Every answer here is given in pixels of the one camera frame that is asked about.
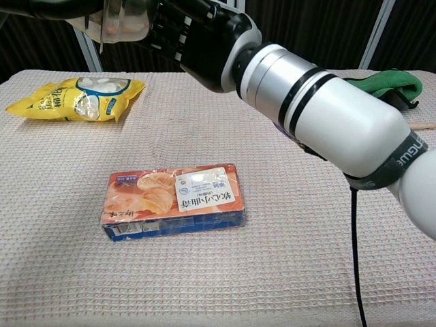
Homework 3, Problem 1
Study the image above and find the grey metal partition post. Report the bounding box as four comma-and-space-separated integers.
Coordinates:
72, 26, 104, 73
358, 0, 396, 69

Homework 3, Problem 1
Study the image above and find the beige waffle tablecloth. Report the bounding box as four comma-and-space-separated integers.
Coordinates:
0, 69, 436, 327

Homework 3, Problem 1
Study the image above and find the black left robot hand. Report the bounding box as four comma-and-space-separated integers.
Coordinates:
0, 0, 104, 22

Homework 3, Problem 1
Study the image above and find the yellow snack bag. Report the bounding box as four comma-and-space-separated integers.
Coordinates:
4, 76, 146, 123

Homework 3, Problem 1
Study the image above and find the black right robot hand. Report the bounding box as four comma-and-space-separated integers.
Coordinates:
145, 0, 263, 94

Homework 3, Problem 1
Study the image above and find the grey velcro strap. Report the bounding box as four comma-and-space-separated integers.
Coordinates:
343, 130, 431, 191

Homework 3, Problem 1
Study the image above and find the black cable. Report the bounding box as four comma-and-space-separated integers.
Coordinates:
349, 182, 368, 327

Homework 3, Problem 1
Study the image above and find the black clip under cloth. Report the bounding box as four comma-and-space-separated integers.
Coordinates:
384, 91, 420, 112

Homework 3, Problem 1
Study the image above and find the green microfiber cloth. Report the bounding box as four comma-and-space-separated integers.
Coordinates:
341, 68, 424, 110

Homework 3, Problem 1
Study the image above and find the orange cookie box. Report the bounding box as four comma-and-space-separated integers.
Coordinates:
99, 163, 247, 243

